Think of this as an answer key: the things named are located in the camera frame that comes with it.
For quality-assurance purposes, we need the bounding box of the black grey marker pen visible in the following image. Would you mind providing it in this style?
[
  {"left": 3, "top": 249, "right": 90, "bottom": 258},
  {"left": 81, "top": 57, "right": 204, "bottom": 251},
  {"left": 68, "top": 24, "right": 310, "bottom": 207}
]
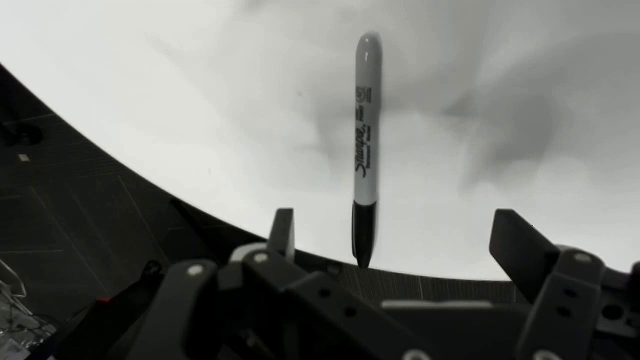
[{"left": 349, "top": 31, "right": 385, "bottom": 270}]

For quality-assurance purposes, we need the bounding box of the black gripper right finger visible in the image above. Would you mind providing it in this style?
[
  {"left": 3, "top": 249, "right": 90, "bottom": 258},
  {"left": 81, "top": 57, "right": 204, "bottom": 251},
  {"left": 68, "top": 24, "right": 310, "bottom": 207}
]
[{"left": 488, "top": 208, "right": 640, "bottom": 360}]

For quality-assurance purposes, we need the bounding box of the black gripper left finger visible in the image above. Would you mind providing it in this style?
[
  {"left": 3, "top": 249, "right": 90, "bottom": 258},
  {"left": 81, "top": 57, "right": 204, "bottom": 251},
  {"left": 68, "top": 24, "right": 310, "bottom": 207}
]
[{"left": 126, "top": 207, "right": 436, "bottom": 360}]

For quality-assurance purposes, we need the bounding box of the floor cable tangle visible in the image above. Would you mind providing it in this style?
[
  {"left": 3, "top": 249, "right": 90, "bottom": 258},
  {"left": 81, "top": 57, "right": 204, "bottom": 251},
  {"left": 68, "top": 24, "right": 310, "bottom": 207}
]
[{"left": 0, "top": 258, "right": 56, "bottom": 360}]

